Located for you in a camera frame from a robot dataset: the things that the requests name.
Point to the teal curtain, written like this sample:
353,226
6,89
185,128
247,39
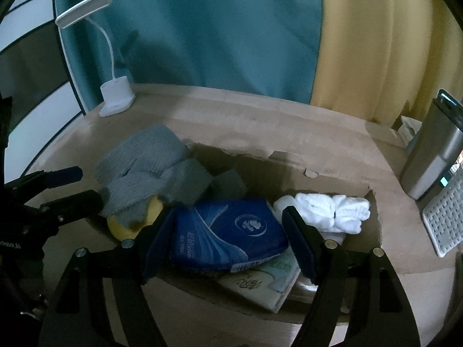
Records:
217,25

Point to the torn cardboard box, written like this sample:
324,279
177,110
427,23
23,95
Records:
253,173

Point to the yellow round object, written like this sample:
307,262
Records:
123,229

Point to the white perforated basket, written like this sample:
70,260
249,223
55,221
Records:
445,220

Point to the yellow curtain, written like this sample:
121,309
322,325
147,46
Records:
379,43

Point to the white folded cloth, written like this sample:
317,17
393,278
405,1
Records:
336,213

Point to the blue tissue pack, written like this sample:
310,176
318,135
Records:
231,231

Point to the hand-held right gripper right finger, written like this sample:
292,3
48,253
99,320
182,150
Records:
300,239

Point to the silver cylindrical appliance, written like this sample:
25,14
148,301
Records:
430,151

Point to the white desk lamp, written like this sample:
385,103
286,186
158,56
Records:
115,97

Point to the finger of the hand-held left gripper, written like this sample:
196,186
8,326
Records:
65,175
77,206

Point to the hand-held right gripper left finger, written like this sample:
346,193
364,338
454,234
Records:
159,239

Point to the grey knit cloth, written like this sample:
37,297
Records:
152,166

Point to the small white paper box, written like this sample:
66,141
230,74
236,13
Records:
407,130

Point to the white and green packet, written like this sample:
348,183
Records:
264,282

